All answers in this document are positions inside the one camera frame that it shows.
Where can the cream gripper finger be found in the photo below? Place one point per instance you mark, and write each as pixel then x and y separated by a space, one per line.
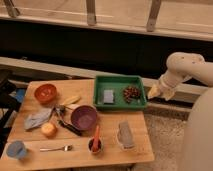
pixel 168 94
pixel 153 92

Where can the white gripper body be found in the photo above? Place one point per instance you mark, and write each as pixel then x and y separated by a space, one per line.
pixel 168 82

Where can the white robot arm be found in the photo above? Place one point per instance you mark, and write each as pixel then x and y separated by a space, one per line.
pixel 182 67

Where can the purple bowl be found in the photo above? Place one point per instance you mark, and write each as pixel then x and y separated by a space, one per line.
pixel 84 117

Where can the red bowl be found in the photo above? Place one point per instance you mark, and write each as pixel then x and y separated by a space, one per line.
pixel 45 93

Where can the brown pine cone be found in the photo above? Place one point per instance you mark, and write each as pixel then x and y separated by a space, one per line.
pixel 130 93

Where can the green plastic tray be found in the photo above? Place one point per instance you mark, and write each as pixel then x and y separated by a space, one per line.
pixel 118 84

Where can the grey sponge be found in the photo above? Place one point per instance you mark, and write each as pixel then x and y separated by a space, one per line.
pixel 108 97

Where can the orange carrot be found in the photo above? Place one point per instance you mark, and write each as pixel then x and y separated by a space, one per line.
pixel 95 147

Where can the yellow banana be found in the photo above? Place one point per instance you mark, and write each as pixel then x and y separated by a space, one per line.
pixel 71 100

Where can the wooden table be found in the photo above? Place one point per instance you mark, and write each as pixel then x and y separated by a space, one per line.
pixel 79 156

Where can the silver fork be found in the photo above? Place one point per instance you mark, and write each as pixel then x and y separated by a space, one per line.
pixel 64 148

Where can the orange apple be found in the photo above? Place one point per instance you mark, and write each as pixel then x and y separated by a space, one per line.
pixel 48 129

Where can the grey cloth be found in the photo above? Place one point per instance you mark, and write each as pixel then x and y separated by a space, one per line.
pixel 37 119

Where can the black chair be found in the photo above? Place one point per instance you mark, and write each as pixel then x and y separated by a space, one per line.
pixel 8 102

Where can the blue cup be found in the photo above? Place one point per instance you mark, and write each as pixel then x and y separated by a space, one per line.
pixel 16 150

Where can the black handled tool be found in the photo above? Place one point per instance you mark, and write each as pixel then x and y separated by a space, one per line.
pixel 60 111

